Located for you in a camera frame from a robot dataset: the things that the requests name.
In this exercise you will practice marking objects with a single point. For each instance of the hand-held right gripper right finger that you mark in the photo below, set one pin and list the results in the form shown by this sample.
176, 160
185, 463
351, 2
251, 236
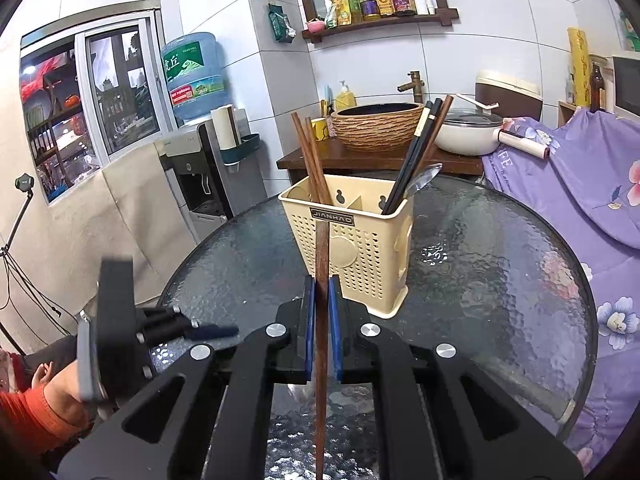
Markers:
335, 325

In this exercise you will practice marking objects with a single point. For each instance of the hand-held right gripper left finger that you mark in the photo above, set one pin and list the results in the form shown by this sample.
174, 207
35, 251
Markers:
310, 325

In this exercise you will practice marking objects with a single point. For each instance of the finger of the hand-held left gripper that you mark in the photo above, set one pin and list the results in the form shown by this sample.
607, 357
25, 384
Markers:
160, 316
210, 332

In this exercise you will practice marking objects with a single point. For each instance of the brown wooden chopstick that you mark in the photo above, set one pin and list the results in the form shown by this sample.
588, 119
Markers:
317, 165
322, 260
305, 160
442, 120

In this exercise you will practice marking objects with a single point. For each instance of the cream perforated utensil holder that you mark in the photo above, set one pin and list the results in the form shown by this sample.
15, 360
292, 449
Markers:
370, 260

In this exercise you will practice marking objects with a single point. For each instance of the black chopstick with gold band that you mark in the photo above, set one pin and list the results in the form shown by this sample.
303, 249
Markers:
412, 155

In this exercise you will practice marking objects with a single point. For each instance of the black chopstick with gold end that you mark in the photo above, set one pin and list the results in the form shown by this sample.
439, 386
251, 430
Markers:
425, 145

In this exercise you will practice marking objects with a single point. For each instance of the person's left forearm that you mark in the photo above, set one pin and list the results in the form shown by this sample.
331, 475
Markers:
35, 420

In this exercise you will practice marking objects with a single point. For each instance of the person's left hand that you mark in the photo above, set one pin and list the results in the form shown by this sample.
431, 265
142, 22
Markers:
62, 385

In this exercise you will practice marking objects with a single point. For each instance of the black tripod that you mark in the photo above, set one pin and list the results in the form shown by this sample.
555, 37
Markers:
15, 230

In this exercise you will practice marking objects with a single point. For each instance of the water dispenser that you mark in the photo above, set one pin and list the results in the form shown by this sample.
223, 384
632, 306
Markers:
200, 175

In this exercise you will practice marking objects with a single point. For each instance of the wooden counter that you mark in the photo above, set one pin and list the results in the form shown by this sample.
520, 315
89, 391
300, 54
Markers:
350, 157

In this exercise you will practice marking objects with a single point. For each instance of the metal spoon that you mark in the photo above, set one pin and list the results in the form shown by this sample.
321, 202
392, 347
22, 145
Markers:
425, 177

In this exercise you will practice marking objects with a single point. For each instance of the yellow cup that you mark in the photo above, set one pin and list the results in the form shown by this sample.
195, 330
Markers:
320, 130

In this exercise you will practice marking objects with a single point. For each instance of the paper towel roll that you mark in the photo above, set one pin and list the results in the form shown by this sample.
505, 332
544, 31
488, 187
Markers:
223, 130

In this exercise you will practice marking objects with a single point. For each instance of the sliding window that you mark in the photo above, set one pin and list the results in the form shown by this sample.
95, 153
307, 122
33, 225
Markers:
115, 100

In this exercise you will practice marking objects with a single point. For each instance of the woven brown basin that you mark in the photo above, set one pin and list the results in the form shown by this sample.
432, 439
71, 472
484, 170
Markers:
377, 127

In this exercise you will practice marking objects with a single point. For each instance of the yellow soap bottle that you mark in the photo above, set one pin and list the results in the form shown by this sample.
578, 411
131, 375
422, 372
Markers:
345, 99

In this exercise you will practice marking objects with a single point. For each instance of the white pot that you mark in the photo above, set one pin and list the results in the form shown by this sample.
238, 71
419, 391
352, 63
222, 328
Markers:
465, 137

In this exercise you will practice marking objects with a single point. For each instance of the blue water bottle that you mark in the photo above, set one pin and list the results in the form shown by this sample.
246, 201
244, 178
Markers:
195, 75

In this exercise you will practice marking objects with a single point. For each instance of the bronze faucet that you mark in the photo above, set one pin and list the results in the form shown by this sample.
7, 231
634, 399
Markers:
416, 87

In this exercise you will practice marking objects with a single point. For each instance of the white ladle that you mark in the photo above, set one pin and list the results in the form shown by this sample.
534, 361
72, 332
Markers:
475, 102

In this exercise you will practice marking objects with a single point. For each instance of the purple floral cloth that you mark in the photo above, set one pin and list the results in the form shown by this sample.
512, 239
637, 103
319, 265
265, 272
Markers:
575, 200

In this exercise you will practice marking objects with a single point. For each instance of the brown and cream rice cooker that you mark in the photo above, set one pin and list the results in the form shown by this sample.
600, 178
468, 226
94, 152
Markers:
515, 95

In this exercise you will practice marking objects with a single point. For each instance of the pink bowl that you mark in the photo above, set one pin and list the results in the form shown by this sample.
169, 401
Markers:
315, 26

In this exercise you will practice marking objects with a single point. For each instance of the green packet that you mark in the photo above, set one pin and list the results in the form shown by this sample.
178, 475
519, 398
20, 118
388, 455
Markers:
280, 22

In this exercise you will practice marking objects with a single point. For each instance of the brown glass bottle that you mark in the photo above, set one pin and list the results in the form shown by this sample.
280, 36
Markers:
596, 87

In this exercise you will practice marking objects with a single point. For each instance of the yellow long box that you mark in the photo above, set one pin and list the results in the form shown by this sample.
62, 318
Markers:
580, 65

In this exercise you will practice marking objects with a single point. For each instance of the white microwave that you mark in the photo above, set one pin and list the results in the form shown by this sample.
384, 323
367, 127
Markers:
627, 85

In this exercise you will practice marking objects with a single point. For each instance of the small black camera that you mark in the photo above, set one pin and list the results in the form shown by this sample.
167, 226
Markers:
24, 184

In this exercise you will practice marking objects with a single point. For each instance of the teal wall holder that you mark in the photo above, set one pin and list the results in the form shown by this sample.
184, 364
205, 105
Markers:
245, 149

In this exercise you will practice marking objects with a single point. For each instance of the wooden wall shelf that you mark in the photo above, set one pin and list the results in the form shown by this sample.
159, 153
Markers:
380, 22

